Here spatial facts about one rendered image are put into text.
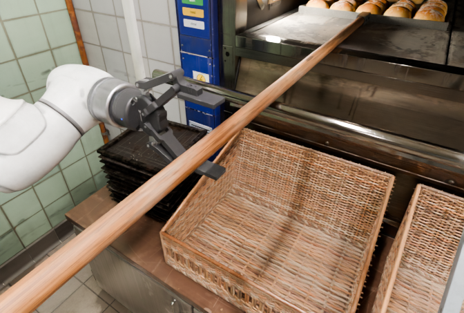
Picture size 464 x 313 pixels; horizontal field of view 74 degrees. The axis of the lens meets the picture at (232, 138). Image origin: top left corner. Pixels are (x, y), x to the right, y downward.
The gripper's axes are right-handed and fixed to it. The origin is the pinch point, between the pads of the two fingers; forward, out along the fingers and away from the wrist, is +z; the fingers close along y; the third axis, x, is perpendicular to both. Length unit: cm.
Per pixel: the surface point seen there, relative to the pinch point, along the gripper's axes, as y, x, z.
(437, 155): 2.5, -19.0, 30.9
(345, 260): 60, -38, 23
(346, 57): 2, -56, 6
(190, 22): -1, -53, -48
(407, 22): 0, -100, 15
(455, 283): 15.9, -7.1, 38.4
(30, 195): 82, -6, -121
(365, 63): 3, -56, 11
